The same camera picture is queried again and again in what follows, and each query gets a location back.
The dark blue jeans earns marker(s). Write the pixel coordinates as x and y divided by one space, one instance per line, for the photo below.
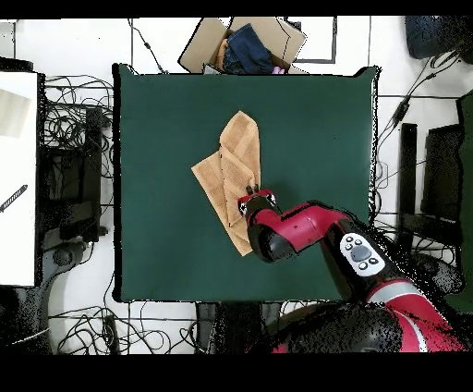
247 48

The black monitor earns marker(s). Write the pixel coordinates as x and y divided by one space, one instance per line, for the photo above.
441 173

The person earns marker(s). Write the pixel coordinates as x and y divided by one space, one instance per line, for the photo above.
432 37

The pink cloth item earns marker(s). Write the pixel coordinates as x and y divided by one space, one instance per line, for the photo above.
279 70

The dark green table cloth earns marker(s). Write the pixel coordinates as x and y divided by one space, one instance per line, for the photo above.
314 129

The brown cardboard box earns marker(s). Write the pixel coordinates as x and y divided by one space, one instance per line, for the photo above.
203 48

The tan terry towel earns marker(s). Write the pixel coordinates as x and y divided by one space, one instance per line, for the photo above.
229 173

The dark green fabric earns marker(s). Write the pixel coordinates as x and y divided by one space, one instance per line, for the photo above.
467 185

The black upright stand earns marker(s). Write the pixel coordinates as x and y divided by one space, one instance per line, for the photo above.
406 185

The black striped tool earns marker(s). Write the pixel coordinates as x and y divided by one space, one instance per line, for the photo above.
14 198

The black equipment rack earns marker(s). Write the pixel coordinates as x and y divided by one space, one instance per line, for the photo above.
70 185

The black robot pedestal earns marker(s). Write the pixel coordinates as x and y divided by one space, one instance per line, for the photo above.
236 325

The white desk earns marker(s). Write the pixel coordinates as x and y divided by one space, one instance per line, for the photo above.
18 240

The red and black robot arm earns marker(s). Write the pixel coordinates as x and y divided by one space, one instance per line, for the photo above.
303 225

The beige box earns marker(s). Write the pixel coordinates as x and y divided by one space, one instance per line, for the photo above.
13 114

